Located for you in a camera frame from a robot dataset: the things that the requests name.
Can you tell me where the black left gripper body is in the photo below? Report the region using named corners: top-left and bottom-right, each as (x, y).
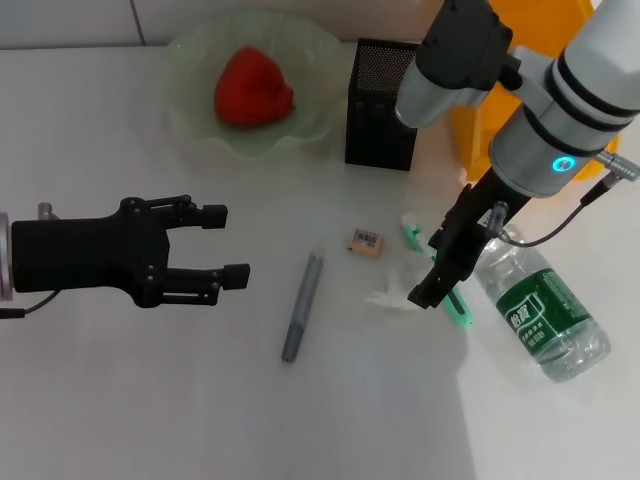
top-left (10, 197), bottom-right (174, 309)

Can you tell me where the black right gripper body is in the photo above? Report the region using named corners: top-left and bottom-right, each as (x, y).
top-left (429, 169), bottom-right (531, 281)

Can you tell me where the green utility knife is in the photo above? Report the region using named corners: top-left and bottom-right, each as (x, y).
top-left (399, 212), bottom-right (474, 329)

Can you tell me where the white paper ball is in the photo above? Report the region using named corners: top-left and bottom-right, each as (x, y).
top-left (364, 269), bottom-right (426, 314)

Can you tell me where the grey pen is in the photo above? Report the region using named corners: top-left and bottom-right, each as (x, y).
top-left (279, 252), bottom-right (325, 364)

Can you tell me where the beige eraser with barcode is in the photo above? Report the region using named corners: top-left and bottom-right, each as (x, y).
top-left (345, 227), bottom-right (387, 260)

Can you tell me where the clear green-label water bottle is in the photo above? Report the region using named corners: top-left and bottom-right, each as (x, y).
top-left (472, 224), bottom-right (612, 384)

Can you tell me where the red-orange fruit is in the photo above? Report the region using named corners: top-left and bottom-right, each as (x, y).
top-left (213, 45), bottom-right (296, 129)

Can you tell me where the black mesh pen holder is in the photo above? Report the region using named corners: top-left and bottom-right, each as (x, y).
top-left (343, 38), bottom-right (421, 172)

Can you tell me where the green glass fruit plate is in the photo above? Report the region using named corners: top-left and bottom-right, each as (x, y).
top-left (158, 12), bottom-right (346, 161)

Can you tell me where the yellow plastic bin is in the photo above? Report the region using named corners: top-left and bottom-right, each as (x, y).
top-left (444, 0), bottom-right (621, 185)

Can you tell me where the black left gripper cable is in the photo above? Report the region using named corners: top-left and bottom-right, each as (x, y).
top-left (0, 289), bottom-right (61, 321)

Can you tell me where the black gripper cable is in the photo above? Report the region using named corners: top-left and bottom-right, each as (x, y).
top-left (482, 149), bottom-right (640, 249)
top-left (0, 289), bottom-right (61, 321)

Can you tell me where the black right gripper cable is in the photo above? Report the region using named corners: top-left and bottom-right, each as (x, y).
top-left (482, 149), bottom-right (640, 249)

